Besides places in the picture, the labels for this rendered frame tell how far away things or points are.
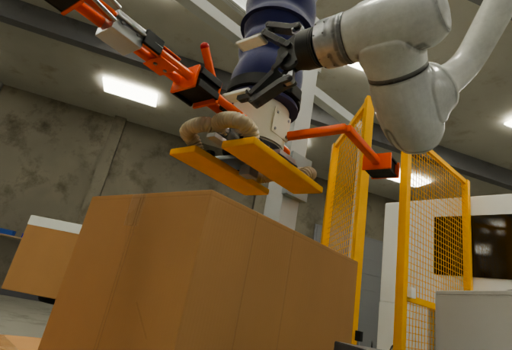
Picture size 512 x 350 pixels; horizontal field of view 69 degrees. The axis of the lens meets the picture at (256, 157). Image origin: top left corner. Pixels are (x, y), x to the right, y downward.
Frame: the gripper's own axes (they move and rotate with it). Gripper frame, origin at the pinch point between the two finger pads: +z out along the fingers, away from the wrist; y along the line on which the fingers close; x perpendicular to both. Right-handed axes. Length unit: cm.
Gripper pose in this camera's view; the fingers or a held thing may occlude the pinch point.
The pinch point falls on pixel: (237, 70)
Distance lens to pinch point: 83.0
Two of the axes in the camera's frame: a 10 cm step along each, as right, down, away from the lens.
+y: -1.8, 9.1, -3.7
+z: -7.9, 0.8, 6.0
